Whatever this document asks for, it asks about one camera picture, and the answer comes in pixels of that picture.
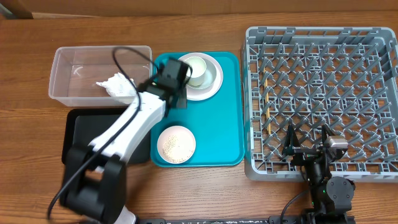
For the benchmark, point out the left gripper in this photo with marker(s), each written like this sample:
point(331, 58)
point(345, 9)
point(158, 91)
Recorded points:
point(183, 101)

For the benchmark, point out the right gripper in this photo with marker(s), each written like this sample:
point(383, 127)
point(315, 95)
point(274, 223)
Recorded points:
point(290, 149)

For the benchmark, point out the white cup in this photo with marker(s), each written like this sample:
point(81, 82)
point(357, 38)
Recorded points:
point(197, 75)

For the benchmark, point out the small pink-white bowl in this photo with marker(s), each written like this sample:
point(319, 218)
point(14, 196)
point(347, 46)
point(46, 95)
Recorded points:
point(184, 135)

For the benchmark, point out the white tissue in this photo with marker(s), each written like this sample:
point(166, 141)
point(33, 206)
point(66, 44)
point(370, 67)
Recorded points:
point(118, 86)

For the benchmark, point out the pile of rice grains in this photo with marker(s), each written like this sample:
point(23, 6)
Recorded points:
point(174, 150)

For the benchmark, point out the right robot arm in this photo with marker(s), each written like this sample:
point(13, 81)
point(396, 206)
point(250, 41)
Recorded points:
point(331, 195)

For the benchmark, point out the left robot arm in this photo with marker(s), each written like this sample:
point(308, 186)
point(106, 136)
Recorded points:
point(94, 182)

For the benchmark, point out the grey dishwasher rack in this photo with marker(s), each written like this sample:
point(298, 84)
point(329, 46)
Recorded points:
point(345, 77)

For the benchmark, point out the large white plate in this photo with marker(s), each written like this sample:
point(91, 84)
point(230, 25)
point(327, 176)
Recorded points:
point(204, 94)

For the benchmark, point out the grey shallow bowl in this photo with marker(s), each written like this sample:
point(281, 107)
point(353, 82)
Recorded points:
point(210, 75)

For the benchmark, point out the teal serving tray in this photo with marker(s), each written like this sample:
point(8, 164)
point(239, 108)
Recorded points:
point(216, 123)

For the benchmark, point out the black rectangular tray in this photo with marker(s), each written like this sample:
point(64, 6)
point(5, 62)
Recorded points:
point(85, 124)

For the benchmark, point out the clear plastic bin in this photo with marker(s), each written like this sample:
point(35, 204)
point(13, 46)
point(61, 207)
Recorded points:
point(77, 70)

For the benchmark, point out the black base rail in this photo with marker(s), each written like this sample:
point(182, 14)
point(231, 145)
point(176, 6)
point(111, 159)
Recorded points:
point(270, 220)

